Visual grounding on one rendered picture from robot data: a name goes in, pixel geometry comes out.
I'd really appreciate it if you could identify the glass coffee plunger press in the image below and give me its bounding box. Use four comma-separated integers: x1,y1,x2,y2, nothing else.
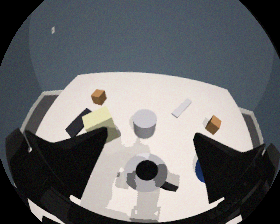
123,153,179,192

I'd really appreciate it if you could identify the blue block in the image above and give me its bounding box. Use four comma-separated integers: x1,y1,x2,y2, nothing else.
195,160,205,183

